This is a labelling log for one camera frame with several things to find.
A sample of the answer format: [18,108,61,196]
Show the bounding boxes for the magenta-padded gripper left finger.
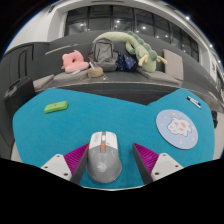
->
[40,143,92,186]

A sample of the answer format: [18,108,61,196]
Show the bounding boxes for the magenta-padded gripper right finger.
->
[131,142,185,185]

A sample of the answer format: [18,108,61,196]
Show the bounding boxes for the grey and white computer mouse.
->
[85,130,123,184]

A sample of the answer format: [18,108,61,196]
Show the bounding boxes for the round light blue mouse pad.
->
[155,109,199,151]

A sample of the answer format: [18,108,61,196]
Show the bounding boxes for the green eraser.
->
[43,100,69,114]

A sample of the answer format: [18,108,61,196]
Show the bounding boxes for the white marker with black cap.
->
[186,96,201,110]

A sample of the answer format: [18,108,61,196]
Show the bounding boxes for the white marker with blue cap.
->
[188,96,203,109]

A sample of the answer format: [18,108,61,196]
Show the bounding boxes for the dark grey stepped bench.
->
[31,31,224,108]

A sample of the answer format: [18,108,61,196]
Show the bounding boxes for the black bag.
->
[210,109,219,129]

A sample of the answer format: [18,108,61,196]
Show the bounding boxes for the round grey cushion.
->
[53,69,90,84]

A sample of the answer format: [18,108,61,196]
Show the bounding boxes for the flat grey seat cushion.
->
[137,67,181,85]

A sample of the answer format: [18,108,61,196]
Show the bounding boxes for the small flat grey cushion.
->
[32,73,55,91]

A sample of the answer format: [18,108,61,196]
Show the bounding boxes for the tan round pouch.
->
[87,65,105,79]

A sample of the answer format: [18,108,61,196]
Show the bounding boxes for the dark blue bag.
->
[115,53,139,73]

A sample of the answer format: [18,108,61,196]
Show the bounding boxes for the upright grey cushion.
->
[162,48,185,81]

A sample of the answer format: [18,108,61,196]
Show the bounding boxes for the pink plush pillow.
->
[61,49,90,74]

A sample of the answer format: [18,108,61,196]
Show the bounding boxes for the grey backpack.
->
[88,37,120,72]

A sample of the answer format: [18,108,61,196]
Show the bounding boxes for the green dragon plush toy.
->
[92,30,169,73]

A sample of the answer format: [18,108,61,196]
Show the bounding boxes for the ceiling lights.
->
[184,14,214,49]

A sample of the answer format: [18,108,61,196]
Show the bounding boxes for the dark glass window wall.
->
[64,4,200,63]

